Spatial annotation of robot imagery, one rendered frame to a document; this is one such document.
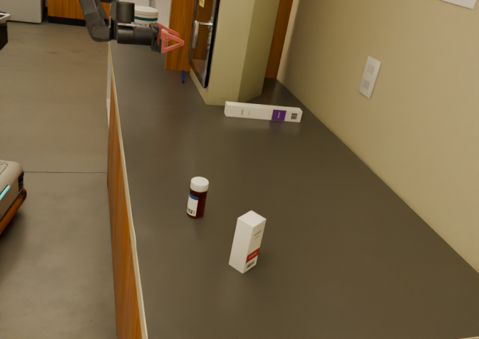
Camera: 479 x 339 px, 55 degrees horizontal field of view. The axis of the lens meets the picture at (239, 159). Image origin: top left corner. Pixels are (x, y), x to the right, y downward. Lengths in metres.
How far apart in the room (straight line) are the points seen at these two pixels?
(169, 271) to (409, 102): 0.80
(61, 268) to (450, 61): 1.80
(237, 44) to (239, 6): 0.12
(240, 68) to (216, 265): 0.87
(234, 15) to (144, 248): 0.89
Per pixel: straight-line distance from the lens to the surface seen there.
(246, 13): 1.54
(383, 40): 1.45
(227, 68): 1.57
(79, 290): 2.18
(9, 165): 2.53
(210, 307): 0.79
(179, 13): 1.88
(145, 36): 1.52
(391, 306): 0.91
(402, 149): 1.33
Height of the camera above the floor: 1.50
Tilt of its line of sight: 26 degrees down
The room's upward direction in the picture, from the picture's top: 11 degrees clockwise
